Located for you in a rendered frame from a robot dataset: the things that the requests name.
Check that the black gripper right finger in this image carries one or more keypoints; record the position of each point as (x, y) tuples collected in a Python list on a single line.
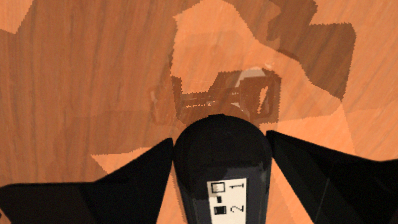
[(336, 187)]

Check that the dark grey switch panel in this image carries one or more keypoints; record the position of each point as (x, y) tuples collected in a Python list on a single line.
[(223, 167)]

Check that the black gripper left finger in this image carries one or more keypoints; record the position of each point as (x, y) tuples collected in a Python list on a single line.
[(132, 194)]

